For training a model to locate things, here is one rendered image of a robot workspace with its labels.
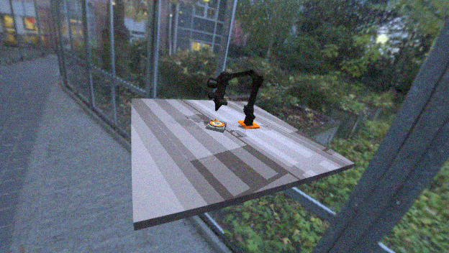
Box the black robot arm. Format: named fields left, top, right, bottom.
left=207, top=68, right=263, bottom=126

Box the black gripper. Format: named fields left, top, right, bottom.
left=213, top=89, right=227, bottom=111

